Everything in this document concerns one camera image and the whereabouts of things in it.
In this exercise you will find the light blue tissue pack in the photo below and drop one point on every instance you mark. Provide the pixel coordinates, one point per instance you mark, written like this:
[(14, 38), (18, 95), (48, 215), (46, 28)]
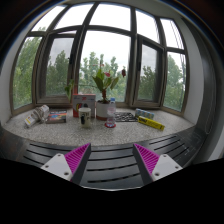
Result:
[(145, 113)]

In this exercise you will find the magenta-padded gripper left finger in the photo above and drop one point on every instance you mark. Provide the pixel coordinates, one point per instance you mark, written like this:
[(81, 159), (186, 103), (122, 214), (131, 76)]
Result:
[(68, 163)]

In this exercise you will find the black grid trivet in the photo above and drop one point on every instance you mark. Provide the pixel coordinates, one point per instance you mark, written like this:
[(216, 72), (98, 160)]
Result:
[(126, 116)]

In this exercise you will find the yellow glue box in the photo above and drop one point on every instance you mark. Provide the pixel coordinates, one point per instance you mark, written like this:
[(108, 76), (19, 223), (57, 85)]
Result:
[(151, 123)]

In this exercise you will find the white printed filament box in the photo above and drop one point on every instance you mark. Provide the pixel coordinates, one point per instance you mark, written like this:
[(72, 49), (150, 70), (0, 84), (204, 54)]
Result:
[(83, 100)]

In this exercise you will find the dark slatted radiator cover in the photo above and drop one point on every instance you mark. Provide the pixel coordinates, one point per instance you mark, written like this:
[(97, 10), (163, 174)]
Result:
[(111, 163)]

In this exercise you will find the white wrapped package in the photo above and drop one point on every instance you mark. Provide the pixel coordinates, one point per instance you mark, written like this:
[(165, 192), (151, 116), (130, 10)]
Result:
[(38, 115)]

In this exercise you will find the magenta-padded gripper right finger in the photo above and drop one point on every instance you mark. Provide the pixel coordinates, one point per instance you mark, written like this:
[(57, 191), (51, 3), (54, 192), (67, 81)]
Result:
[(155, 163)]

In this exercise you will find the dark-framed bay window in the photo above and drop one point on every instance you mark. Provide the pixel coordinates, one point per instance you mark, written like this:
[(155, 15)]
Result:
[(110, 36)]

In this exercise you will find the colourful flat printed box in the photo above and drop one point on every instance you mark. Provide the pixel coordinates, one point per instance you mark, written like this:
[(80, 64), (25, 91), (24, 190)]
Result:
[(56, 117)]

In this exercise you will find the clear blue-capped water bottle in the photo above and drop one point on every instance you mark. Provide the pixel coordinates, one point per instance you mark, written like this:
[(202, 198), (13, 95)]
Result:
[(111, 115)]

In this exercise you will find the anthurium plant in white pot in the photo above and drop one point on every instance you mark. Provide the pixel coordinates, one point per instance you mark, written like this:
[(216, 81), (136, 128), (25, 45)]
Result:
[(103, 110)]

